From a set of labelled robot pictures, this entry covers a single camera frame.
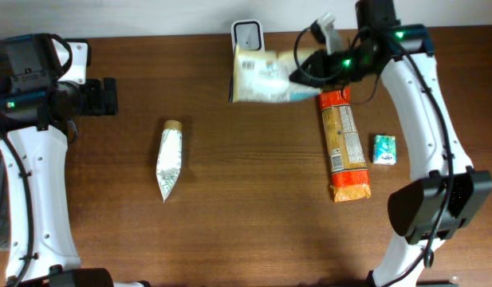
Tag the orange spaghetti packet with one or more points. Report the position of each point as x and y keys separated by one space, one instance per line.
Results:
x=349 y=175

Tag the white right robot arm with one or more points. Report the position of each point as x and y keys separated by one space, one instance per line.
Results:
x=445 y=191

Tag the small teal tissue pack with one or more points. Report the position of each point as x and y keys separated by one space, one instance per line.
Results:
x=384 y=151

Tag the white barcode scanner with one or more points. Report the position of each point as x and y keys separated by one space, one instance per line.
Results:
x=247 y=34

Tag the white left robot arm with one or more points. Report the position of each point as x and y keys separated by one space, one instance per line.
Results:
x=46 y=90

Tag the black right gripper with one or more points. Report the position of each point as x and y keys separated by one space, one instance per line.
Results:
x=313 y=66

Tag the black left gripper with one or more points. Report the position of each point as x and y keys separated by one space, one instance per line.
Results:
x=108 y=96

